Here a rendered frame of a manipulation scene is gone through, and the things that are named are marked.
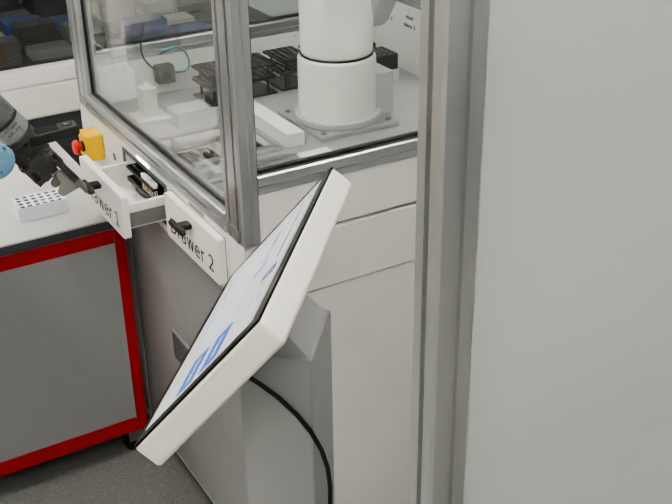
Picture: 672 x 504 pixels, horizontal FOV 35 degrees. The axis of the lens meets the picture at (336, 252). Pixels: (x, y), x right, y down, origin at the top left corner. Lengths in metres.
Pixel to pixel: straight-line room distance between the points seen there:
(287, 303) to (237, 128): 0.64
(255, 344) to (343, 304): 0.92
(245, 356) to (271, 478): 0.40
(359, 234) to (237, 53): 0.51
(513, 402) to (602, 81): 0.31
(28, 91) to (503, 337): 2.51
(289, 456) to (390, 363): 0.78
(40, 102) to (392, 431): 1.49
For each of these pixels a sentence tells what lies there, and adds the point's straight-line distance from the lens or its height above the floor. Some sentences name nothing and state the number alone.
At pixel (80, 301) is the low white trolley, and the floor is 0.54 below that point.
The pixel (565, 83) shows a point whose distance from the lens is 0.89.
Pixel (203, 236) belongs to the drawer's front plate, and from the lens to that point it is 2.27.
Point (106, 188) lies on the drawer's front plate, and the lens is 2.53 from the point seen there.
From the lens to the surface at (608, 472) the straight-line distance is 1.16.
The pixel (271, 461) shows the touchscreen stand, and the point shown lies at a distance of 1.76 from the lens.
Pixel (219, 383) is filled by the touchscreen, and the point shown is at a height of 1.09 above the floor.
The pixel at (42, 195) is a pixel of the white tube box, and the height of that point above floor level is 0.80.
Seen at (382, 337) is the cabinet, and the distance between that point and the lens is 2.43.
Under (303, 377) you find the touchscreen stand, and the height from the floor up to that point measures 0.99.
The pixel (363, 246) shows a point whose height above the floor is 0.87.
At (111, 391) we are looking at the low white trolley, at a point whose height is 0.24.
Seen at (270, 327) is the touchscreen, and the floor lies 1.19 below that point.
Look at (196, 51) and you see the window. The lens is 2.18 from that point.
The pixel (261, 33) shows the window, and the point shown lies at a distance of 2.01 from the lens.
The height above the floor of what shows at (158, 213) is 0.86.
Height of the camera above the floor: 1.92
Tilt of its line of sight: 28 degrees down
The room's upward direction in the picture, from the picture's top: 1 degrees counter-clockwise
